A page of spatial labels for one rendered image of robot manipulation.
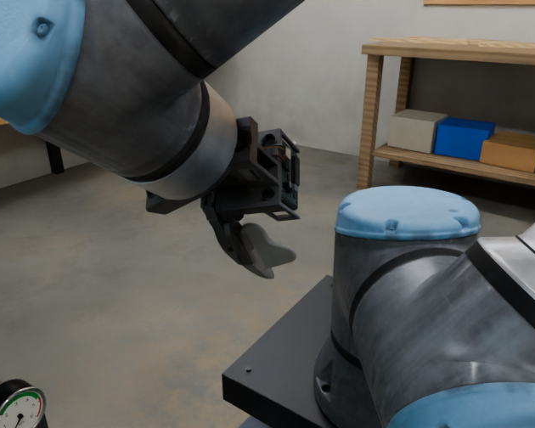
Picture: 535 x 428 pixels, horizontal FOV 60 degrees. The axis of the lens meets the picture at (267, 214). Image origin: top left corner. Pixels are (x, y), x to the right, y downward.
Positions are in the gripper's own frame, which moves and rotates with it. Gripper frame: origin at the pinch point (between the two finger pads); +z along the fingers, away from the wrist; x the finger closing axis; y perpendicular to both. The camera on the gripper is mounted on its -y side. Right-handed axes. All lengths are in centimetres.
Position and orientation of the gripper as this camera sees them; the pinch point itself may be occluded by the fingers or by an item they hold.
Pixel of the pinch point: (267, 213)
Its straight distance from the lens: 55.0
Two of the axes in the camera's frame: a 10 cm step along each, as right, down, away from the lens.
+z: 4.0, 2.5, 8.8
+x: 0.1, -9.6, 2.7
